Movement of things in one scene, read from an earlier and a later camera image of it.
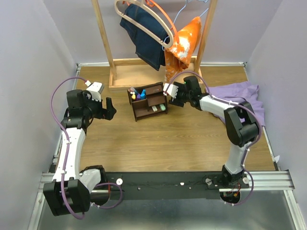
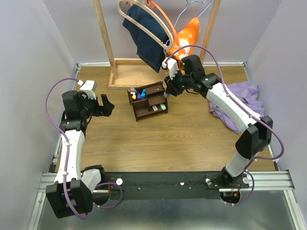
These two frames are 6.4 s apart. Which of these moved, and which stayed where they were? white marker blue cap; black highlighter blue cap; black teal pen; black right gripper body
Moved: black right gripper body
Stayed: black highlighter blue cap; black teal pen; white marker blue cap
